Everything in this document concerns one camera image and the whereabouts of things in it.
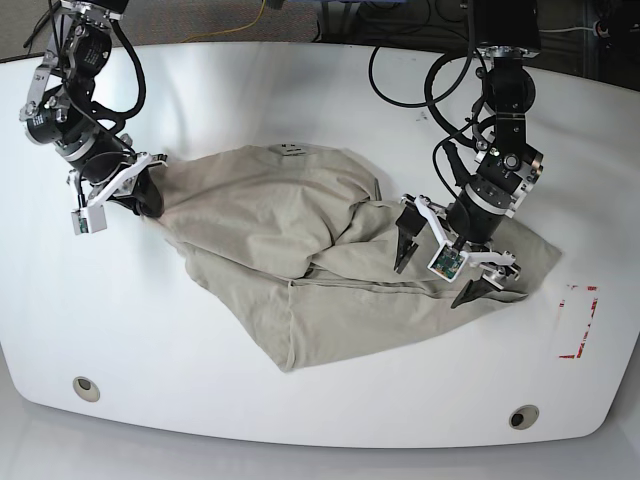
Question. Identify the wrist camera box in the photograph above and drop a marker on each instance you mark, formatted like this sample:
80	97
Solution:
89	220
447	262

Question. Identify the table cable grommet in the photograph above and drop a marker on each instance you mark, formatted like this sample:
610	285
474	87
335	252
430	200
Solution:
524	417
86	389

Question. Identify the beige t-shirt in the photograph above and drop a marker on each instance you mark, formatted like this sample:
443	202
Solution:
297	242

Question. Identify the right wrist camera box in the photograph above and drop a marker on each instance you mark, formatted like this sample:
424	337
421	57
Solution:
89	220

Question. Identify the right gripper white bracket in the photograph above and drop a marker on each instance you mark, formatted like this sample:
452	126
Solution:
129	183

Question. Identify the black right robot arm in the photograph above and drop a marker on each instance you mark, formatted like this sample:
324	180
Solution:
60	108

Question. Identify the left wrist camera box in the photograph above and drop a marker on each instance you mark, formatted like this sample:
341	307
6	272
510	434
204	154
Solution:
447	262

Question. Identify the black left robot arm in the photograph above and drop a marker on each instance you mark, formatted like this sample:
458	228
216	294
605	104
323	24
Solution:
493	165

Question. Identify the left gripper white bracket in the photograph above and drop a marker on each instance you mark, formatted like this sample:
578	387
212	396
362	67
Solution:
419	212

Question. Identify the red tape rectangle marking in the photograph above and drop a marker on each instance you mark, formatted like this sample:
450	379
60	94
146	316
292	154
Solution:
576	313

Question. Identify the right table cable grommet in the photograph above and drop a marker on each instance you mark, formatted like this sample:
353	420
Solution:
524	417

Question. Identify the left table cable grommet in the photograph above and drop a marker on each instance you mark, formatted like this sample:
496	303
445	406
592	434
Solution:
86	389

